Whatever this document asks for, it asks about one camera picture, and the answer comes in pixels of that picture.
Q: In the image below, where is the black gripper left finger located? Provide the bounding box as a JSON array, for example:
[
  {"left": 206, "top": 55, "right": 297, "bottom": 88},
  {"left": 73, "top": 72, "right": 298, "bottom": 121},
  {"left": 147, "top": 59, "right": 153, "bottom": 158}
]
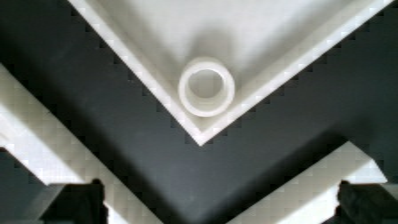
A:
[{"left": 41, "top": 179, "right": 108, "bottom": 224}]

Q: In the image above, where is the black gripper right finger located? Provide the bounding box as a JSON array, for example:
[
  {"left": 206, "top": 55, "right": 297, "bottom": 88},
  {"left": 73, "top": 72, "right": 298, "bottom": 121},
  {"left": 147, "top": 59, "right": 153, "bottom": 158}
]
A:
[{"left": 332, "top": 181, "right": 398, "bottom": 224}]

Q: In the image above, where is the white square tabletop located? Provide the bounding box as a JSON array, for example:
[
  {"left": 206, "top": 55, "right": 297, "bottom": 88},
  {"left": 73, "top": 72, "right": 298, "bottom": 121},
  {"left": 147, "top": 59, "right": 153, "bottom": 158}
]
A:
[{"left": 67, "top": 0, "right": 394, "bottom": 144}]

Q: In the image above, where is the white U-shaped obstacle fixture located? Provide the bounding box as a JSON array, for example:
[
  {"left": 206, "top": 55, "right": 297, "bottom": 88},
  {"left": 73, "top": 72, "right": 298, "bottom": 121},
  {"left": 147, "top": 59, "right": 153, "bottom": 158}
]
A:
[{"left": 0, "top": 64, "right": 387, "bottom": 224}]

